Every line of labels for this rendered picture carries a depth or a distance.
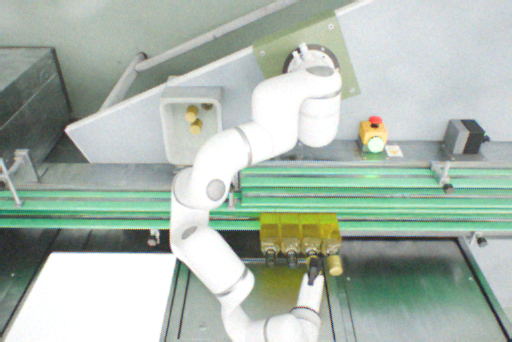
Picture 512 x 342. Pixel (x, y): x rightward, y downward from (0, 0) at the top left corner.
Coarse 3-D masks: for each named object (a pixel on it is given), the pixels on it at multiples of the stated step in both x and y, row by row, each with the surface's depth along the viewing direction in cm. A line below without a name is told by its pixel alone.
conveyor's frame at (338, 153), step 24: (336, 144) 131; (408, 144) 132; (432, 144) 132; (504, 144) 132; (0, 168) 137; (48, 168) 137; (72, 168) 137; (96, 168) 137; (120, 168) 137; (144, 168) 137; (168, 168) 137
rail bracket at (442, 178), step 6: (432, 162) 122; (438, 162) 122; (450, 162) 114; (432, 168) 122; (438, 168) 121; (444, 168) 115; (438, 174) 118; (444, 174) 116; (438, 180) 118; (444, 180) 116; (444, 186) 114; (450, 186) 113; (444, 192) 114; (450, 192) 113
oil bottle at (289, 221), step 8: (280, 216) 123; (288, 216) 123; (296, 216) 123; (280, 224) 121; (288, 224) 120; (296, 224) 120; (280, 232) 119; (288, 232) 118; (296, 232) 118; (288, 240) 115; (296, 240) 115; (288, 248) 115; (296, 248) 115
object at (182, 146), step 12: (168, 108) 123; (180, 108) 126; (216, 108) 118; (168, 120) 124; (180, 120) 128; (204, 120) 128; (216, 120) 128; (168, 132) 124; (180, 132) 131; (204, 132) 131; (216, 132) 131; (168, 144) 125; (180, 144) 133; (192, 144) 133; (168, 156) 128; (180, 156) 131; (192, 156) 131
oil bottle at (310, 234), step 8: (304, 216) 123; (312, 216) 123; (304, 224) 120; (312, 224) 120; (304, 232) 118; (312, 232) 118; (304, 240) 115; (312, 240) 115; (320, 240) 116; (304, 248) 115; (320, 248) 117
